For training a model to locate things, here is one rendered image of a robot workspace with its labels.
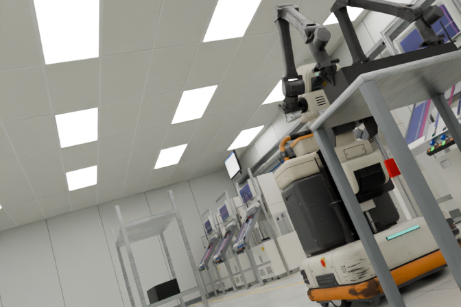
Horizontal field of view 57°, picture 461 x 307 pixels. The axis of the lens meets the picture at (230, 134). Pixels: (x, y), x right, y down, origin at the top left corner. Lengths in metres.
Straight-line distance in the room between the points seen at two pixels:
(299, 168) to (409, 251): 0.69
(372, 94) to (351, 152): 0.81
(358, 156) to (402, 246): 0.48
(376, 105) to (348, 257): 0.82
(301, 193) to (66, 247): 9.00
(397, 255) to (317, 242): 0.43
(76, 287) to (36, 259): 1.12
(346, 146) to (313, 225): 0.46
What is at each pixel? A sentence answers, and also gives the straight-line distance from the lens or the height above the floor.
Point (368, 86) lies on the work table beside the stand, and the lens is 1.48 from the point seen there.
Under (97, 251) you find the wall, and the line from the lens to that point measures 10.90.
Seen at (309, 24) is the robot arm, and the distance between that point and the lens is 1.87.
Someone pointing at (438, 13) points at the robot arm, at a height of 1.05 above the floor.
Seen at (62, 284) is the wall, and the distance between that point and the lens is 10.84.
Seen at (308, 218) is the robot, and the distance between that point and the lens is 2.34.
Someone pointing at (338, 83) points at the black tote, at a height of 0.87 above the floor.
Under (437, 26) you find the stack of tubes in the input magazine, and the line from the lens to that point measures 3.82.
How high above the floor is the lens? 0.35
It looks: 17 degrees up
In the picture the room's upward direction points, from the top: 21 degrees counter-clockwise
